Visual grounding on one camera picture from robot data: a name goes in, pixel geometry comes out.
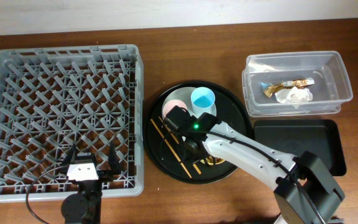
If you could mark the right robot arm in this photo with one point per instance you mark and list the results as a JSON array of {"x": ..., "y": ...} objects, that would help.
[{"x": 303, "y": 187}]

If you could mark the round black serving tray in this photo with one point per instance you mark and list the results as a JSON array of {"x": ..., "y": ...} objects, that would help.
[{"x": 229, "y": 109}]

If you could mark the wooden chopstick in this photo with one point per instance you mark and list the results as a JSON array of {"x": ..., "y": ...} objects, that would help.
[
  {"x": 176, "y": 140},
  {"x": 170, "y": 148}
]

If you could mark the yellow bowl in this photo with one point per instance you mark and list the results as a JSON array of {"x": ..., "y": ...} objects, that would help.
[{"x": 212, "y": 161}]

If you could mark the clear plastic waste bin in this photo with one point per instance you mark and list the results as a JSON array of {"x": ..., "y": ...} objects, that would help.
[{"x": 332, "y": 86}]

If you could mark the pink plastic cup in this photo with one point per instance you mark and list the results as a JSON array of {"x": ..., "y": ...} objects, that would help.
[{"x": 169, "y": 105}]

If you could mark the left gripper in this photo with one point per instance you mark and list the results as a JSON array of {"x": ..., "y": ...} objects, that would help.
[{"x": 105, "y": 173}]

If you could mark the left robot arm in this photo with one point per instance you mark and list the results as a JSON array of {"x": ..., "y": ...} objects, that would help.
[{"x": 85, "y": 205}]

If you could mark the grey round plate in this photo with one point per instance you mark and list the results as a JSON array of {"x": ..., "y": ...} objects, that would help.
[{"x": 184, "y": 94}]

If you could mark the silver white wrapper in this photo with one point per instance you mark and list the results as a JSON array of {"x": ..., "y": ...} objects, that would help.
[{"x": 294, "y": 95}]

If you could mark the black rectangular waste tray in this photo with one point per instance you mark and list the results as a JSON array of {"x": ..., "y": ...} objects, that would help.
[{"x": 295, "y": 136}]

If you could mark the gold foil snack wrapper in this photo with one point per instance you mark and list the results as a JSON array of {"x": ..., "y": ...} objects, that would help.
[{"x": 270, "y": 89}]

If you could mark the blue plastic cup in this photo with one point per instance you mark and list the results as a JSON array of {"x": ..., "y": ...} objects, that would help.
[{"x": 202, "y": 100}]

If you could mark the wooden chopstick left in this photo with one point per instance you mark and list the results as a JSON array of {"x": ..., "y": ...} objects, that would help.
[{"x": 170, "y": 148}]

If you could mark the grey plastic dishwasher rack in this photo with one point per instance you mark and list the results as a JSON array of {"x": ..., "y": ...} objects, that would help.
[{"x": 53, "y": 98}]

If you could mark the wooden chopstick right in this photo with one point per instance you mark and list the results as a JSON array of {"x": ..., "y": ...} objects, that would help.
[{"x": 176, "y": 140}]

